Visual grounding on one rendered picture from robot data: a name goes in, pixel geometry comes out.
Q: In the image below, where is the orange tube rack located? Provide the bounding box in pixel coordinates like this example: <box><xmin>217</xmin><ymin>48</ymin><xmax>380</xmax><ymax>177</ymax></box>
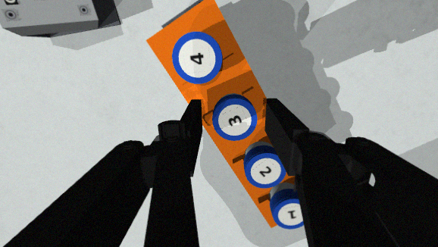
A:
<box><xmin>146</xmin><ymin>0</ymin><xmax>277</xmax><ymax>228</ymax></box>

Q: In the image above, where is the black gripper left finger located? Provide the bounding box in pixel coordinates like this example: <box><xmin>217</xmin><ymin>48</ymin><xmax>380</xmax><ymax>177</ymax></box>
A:
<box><xmin>3</xmin><ymin>99</ymin><xmax>202</xmax><ymax>247</ymax></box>

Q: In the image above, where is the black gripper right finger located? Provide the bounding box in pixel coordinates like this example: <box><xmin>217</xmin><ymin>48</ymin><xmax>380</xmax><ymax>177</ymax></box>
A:
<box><xmin>264</xmin><ymin>98</ymin><xmax>438</xmax><ymax>247</ymax></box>

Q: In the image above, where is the blue screw cap with number 4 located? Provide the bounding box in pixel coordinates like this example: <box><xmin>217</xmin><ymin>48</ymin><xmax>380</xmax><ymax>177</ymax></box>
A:
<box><xmin>172</xmin><ymin>31</ymin><xmax>223</xmax><ymax>84</ymax></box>

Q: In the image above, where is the grey button housing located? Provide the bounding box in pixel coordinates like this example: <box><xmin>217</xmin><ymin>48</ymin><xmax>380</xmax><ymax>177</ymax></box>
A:
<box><xmin>0</xmin><ymin>0</ymin><xmax>121</xmax><ymax>38</ymax></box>

